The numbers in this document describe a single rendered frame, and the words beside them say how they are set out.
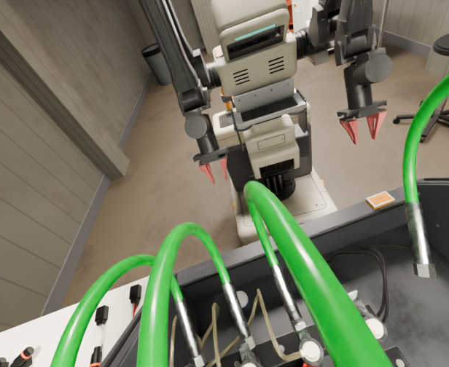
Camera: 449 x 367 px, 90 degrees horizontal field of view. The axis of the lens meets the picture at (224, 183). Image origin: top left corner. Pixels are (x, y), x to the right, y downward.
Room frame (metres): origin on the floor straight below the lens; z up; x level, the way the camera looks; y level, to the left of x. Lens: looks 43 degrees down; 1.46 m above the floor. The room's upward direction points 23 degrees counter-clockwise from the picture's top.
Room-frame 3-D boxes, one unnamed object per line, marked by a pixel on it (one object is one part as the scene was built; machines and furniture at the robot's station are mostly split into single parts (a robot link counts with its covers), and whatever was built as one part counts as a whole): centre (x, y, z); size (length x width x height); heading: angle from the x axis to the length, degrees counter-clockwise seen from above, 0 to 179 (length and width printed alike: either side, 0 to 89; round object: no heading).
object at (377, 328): (0.04, -0.10, 1.10); 0.02 x 0.02 x 0.03
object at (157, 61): (5.20, 0.23, 0.33); 0.54 x 0.52 x 0.66; 169
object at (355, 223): (0.28, -0.11, 0.87); 0.62 x 0.04 x 0.16; 88
